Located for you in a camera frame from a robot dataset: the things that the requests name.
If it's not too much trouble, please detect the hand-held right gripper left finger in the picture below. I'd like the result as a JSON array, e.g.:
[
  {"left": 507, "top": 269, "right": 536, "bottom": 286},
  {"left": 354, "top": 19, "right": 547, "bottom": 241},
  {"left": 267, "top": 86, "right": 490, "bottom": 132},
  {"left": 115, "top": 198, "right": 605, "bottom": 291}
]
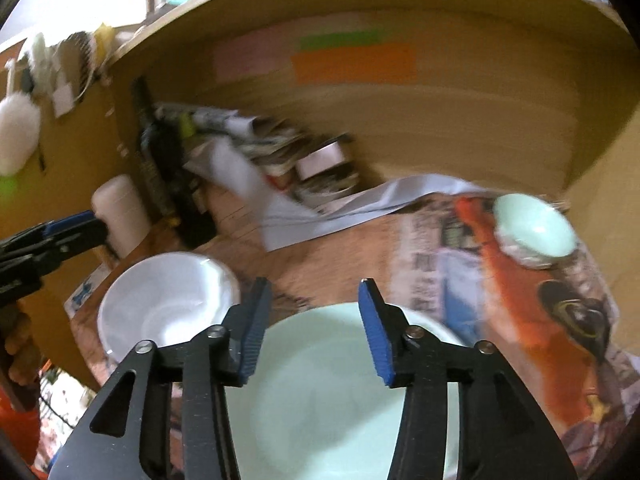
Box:
[{"left": 47, "top": 276, "right": 273, "bottom": 480}]

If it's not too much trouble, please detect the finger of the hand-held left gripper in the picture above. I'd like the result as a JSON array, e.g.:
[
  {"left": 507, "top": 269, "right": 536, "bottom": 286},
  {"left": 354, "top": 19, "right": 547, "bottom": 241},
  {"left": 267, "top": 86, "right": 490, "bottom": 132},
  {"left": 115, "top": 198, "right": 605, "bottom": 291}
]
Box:
[
  {"left": 0, "top": 211, "right": 100, "bottom": 257},
  {"left": 30, "top": 221, "right": 110, "bottom": 277}
]

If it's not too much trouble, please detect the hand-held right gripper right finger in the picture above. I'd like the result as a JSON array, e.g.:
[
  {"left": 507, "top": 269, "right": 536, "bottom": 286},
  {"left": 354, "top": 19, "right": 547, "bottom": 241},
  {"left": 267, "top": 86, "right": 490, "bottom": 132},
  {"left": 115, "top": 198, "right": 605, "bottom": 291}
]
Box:
[{"left": 357, "top": 278, "right": 578, "bottom": 480}]

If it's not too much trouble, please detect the mint green plate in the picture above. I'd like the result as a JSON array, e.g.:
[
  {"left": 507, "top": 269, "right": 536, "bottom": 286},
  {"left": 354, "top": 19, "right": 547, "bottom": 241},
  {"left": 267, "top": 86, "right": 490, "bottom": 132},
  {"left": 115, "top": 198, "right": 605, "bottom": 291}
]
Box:
[{"left": 220, "top": 301, "right": 464, "bottom": 480}]

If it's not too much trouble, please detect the white bowl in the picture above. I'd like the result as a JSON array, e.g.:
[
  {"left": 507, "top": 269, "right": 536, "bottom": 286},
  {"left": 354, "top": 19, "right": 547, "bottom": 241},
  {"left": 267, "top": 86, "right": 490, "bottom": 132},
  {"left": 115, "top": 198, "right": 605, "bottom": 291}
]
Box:
[{"left": 97, "top": 252, "right": 241, "bottom": 364}]

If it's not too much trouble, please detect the person's left hand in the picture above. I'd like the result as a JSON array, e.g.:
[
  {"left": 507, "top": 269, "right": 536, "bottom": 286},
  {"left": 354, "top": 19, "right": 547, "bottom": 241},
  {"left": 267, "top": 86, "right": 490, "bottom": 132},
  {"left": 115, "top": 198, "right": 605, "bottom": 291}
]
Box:
[{"left": 5, "top": 306, "right": 45, "bottom": 401}]

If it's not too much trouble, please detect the white fluffy pompom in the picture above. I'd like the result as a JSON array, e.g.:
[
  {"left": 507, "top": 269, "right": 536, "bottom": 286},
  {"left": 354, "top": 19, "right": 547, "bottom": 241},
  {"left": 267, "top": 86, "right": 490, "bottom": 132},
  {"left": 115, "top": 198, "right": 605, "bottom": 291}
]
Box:
[{"left": 0, "top": 92, "right": 44, "bottom": 177}]

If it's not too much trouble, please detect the dark wine bottle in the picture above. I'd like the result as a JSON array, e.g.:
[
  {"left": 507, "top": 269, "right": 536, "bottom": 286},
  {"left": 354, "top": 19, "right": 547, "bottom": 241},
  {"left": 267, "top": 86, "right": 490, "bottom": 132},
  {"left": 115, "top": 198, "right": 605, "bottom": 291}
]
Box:
[{"left": 131, "top": 76, "right": 219, "bottom": 251}]

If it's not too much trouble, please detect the white paper tag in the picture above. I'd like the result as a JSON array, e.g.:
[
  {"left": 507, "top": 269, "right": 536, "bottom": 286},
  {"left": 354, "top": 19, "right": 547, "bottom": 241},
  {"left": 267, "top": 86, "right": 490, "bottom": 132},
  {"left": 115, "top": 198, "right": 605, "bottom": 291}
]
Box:
[{"left": 52, "top": 82, "right": 77, "bottom": 119}]

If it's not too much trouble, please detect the white paper sheet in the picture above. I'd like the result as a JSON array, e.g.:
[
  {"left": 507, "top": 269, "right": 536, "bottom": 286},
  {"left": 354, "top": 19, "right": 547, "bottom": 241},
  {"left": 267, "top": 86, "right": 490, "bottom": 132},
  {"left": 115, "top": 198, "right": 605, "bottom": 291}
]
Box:
[{"left": 182, "top": 141, "right": 496, "bottom": 252}]

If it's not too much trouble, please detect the small bowl with trinkets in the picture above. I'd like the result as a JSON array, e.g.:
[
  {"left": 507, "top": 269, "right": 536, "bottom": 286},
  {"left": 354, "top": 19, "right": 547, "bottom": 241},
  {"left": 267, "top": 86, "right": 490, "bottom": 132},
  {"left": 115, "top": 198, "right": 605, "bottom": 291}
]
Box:
[{"left": 299, "top": 167, "right": 362, "bottom": 202}]

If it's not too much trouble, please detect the orange printed paper sheet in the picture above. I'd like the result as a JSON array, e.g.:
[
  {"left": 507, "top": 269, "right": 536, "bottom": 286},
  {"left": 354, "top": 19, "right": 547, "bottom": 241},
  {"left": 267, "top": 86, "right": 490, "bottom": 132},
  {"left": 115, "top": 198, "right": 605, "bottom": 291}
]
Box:
[{"left": 400, "top": 189, "right": 640, "bottom": 476}]

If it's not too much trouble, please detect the white card box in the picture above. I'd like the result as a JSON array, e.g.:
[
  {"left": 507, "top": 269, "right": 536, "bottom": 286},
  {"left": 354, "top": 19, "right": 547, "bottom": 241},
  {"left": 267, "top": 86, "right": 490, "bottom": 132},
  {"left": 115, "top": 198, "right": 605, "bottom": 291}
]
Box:
[{"left": 295, "top": 141, "right": 352, "bottom": 181}]

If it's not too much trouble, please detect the mint green bowl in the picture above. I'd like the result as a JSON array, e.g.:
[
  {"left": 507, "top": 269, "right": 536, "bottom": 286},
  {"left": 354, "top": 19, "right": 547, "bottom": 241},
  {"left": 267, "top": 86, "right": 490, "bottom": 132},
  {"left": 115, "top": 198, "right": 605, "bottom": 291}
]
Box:
[{"left": 492, "top": 192, "right": 580, "bottom": 270}]

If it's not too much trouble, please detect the stack of newspapers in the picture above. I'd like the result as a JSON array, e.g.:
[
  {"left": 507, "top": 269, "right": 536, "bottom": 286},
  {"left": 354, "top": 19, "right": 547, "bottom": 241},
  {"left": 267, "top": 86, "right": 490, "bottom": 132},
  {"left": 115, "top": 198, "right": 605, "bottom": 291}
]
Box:
[{"left": 154, "top": 101, "right": 322, "bottom": 172}]

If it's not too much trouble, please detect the pink sticky note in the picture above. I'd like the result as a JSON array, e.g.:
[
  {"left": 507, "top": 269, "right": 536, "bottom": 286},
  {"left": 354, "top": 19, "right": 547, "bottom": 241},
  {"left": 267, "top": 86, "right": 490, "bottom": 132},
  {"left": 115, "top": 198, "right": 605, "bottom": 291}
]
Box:
[{"left": 215, "top": 27, "right": 302, "bottom": 82}]

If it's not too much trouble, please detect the orange sticky note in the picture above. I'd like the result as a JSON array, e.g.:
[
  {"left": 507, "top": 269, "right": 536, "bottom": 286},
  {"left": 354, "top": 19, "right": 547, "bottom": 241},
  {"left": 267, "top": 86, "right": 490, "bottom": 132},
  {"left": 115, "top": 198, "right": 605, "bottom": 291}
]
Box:
[{"left": 291, "top": 42, "right": 419, "bottom": 86}]

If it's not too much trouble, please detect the green sticky note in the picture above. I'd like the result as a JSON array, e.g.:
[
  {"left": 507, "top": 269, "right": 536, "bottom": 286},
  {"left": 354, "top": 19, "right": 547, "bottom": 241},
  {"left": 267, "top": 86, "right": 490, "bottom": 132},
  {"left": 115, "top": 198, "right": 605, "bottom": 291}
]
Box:
[{"left": 298, "top": 28, "right": 387, "bottom": 52}]

